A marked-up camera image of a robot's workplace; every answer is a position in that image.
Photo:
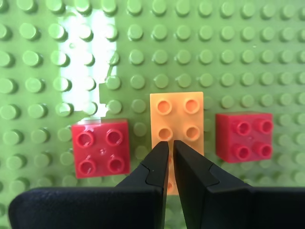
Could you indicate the red square brick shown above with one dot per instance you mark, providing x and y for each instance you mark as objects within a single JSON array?
[
  {"x": 244, "y": 138},
  {"x": 101, "y": 150}
]

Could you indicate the yellow long brick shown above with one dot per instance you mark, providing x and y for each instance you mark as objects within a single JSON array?
[{"x": 176, "y": 119}]

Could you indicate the green studded baseplate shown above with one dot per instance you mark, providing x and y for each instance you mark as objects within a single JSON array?
[{"x": 190, "y": 47}]

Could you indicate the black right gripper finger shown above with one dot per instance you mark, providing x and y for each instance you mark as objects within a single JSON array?
[
  {"x": 95, "y": 207},
  {"x": 238, "y": 207}
]

